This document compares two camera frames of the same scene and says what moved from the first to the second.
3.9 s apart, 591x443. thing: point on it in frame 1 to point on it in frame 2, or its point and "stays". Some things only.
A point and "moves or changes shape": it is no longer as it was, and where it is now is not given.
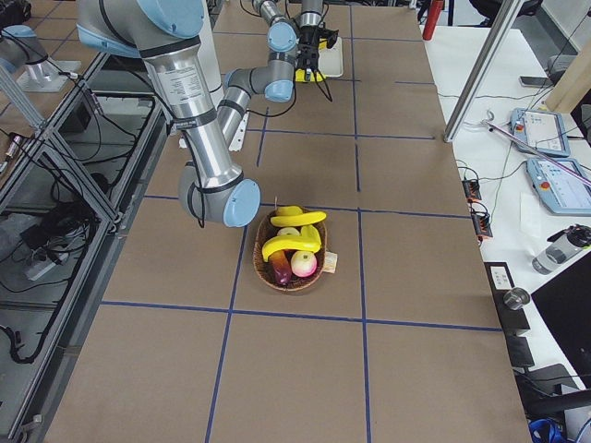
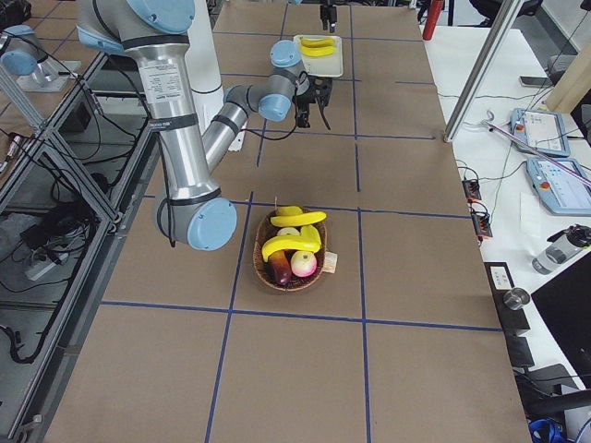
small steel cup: x=516 y=298 stays
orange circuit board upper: x=472 y=190 stays
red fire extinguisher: x=436 y=10 stays
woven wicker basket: x=263 y=269 stays
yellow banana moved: x=300 y=76 moves or changes shape
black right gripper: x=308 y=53 to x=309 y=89
